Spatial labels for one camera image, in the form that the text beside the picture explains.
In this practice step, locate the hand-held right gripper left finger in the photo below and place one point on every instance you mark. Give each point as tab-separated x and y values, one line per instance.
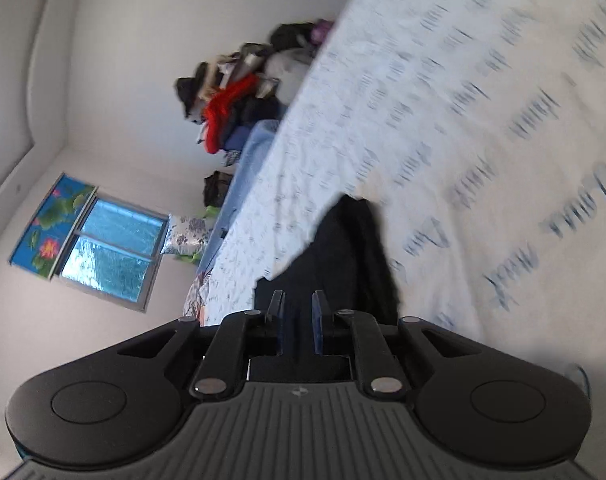
281	321

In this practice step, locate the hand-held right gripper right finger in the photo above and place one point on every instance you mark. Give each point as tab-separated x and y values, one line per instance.
317	321

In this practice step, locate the black pants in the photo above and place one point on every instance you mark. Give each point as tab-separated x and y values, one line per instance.
348	260

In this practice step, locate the colourful patterned quilt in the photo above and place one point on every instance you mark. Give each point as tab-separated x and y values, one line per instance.
198	297

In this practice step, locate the floral pillow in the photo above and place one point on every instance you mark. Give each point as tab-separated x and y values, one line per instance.
190	259
188	235

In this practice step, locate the black bag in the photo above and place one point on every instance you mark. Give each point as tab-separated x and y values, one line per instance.
217	189

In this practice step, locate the light blue blanket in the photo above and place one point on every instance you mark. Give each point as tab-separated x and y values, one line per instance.
255	160

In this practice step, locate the red garment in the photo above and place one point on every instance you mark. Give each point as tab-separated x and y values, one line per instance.
225	107

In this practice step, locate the pile of clothes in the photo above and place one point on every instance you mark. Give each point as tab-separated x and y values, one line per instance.
233	95

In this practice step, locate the grey cloth bundle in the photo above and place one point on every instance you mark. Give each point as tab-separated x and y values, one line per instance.
288	72

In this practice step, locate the blue floral curtain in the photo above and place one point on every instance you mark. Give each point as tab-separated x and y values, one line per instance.
48	230

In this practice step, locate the white printed bed sheet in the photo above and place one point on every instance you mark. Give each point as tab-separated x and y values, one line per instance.
458	110

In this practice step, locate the purple cloth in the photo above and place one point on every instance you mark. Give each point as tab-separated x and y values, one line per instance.
323	30

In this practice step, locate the window with grey frame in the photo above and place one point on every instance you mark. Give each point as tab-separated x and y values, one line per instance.
115	255

